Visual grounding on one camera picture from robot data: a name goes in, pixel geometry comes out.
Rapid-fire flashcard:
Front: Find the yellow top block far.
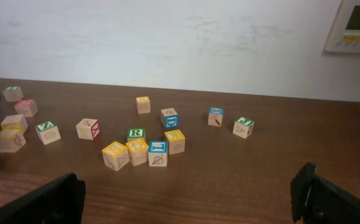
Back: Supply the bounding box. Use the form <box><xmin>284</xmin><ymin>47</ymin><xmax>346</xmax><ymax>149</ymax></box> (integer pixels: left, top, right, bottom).
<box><xmin>136</xmin><ymin>96</ymin><xmax>151</xmax><ymax>114</ymax></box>

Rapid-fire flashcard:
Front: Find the green J block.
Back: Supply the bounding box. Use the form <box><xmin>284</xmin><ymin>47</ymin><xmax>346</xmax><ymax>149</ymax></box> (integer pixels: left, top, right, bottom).
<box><xmin>233</xmin><ymin>116</ymin><xmax>254</xmax><ymax>139</ymax></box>

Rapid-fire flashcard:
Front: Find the yellow K block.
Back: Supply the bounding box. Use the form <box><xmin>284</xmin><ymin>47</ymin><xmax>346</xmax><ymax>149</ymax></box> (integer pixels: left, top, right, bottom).
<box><xmin>164</xmin><ymin>129</ymin><xmax>186</xmax><ymax>154</ymax></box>

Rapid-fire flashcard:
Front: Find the blue X block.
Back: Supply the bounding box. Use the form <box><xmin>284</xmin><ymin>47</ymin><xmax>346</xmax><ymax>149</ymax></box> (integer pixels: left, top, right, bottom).
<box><xmin>207</xmin><ymin>107</ymin><xmax>224</xmax><ymax>126</ymax></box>

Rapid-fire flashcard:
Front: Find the yellow s block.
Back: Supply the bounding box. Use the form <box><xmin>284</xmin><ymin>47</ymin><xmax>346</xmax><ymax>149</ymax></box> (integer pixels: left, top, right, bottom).
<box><xmin>0</xmin><ymin>129</ymin><xmax>26</xmax><ymax>152</ymax></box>
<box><xmin>102</xmin><ymin>141</ymin><xmax>130</xmax><ymax>171</ymax></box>

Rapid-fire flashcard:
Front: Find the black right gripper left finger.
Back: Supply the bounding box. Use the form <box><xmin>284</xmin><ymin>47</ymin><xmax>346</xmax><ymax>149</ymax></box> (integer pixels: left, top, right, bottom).
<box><xmin>0</xmin><ymin>173</ymin><xmax>85</xmax><ymax>223</ymax></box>

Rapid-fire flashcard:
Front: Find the green R block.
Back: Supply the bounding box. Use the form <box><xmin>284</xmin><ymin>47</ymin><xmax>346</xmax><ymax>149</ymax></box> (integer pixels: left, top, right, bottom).
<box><xmin>127</xmin><ymin>128</ymin><xmax>146</xmax><ymax>142</ymax></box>

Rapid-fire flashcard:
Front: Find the blue D block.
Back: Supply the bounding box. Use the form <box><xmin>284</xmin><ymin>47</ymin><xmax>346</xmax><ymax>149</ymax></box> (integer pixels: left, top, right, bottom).
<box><xmin>160</xmin><ymin>108</ymin><xmax>179</xmax><ymax>129</ymax></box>

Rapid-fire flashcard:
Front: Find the beige wall control panel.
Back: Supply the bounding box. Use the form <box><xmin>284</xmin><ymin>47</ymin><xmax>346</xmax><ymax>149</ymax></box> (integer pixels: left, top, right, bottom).
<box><xmin>324</xmin><ymin>0</ymin><xmax>360</xmax><ymax>54</ymax></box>

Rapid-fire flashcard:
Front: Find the yellow G block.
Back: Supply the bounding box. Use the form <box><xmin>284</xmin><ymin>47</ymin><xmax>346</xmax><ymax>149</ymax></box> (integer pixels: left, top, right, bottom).
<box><xmin>126</xmin><ymin>138</ymin><xmax>149</xmax><ymax>166</ymax></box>

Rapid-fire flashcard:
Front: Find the blue L block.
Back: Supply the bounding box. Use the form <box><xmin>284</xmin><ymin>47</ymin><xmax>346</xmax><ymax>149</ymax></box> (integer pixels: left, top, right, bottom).
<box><xmin>148</xmin><ymin>141</ymin><xmax>168</xmax><ymax>167</ymax></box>

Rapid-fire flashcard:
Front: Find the green L block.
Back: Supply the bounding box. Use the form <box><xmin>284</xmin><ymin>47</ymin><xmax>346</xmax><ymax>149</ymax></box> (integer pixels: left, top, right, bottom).
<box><xmin>2</xmin><ymin>86</ymin><xmax>24</xmax><ymax>102</ymax></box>

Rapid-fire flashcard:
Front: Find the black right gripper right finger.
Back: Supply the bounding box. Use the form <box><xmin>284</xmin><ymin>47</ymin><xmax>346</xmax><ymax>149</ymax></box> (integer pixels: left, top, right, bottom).
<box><xmin>290</xmin><ymin>162</ymin><xmax>360</xmax><ymax>224</ymax></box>

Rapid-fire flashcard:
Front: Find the green Z block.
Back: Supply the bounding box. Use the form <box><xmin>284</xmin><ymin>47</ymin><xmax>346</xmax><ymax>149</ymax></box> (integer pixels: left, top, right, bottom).
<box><xmin>35</xmin><ymin>121</ymin><xmax>61</xmax><ymax>145</ymax></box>

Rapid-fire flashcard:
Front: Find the plain wood yellow-side block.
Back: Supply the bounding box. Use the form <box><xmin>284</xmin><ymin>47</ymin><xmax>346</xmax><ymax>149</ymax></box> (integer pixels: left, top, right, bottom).
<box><xmin>1</xmin><ymin>114</ymin><xmax>28</xmax><ymax>134</ymax></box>

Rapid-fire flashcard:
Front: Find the red O block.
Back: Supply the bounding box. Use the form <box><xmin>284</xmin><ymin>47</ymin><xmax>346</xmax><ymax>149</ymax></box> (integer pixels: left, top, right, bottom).
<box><xmin>14</xmin><ymin>100</ymin><xmax>38</xmax><ymax>117</ymax></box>

